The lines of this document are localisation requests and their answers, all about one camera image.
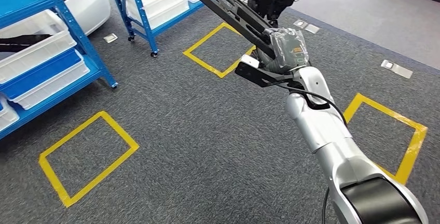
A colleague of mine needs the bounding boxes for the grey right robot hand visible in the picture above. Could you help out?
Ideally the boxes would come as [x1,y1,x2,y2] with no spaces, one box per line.
[257,27,310,75]

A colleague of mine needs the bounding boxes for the black part in bin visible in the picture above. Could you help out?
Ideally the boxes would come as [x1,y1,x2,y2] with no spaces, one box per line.
[0,34,53,53]

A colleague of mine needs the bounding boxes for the yellow floor tape square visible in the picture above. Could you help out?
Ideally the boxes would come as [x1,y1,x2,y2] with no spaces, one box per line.
[343,93,429,185]
[183,22,257,79]
[38,111,140,208]

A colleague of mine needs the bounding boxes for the white car with red stripe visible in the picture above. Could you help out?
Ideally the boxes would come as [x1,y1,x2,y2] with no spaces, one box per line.
[0,0,112,36]

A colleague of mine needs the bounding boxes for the blue plastic bin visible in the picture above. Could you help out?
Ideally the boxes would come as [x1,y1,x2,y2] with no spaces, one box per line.
[0,48,83,101]

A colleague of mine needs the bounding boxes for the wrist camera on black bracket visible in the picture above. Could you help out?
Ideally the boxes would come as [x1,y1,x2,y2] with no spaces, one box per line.
[235,54,296,89]

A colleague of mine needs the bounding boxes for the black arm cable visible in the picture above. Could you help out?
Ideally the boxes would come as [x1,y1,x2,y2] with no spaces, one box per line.
[271,81,349,127]

